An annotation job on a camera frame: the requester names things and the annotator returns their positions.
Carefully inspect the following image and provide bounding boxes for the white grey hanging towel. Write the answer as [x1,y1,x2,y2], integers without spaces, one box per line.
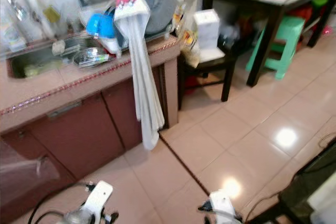
[114,0,166,152]

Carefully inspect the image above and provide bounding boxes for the white box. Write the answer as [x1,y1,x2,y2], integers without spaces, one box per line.
[192,8,227,63]

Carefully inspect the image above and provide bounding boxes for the brown cabinet door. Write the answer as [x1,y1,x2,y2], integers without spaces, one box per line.
[102,64,170,154]
[10,94,128,181]
[0,140,79,224]

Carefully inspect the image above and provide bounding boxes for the steel sink basin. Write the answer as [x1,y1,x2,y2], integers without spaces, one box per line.
[9,35,129,79]

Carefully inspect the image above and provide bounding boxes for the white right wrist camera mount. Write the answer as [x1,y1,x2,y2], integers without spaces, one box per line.
[206,189,238,224]

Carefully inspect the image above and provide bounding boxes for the dark wooden stool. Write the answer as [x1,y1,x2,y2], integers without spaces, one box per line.
[176,38,240,111]

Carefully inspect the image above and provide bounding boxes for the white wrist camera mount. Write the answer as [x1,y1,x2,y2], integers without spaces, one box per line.
[83,180,114,224]
[206,189,238,224]

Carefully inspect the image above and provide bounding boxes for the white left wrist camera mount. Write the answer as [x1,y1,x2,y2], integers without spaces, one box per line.
[83,180,114,224]

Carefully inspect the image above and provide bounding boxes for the clear glass container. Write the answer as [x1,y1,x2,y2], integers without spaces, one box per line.
[72,47,112,69]

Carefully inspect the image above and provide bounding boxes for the blue plastic cup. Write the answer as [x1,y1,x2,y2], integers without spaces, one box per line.
[86,13,119,40]

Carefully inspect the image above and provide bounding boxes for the green plastic stool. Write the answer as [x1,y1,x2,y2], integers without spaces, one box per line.
[245,15,307,82]

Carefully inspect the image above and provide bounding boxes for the dark wooden table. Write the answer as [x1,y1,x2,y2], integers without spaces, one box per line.
[201,0,336,89]

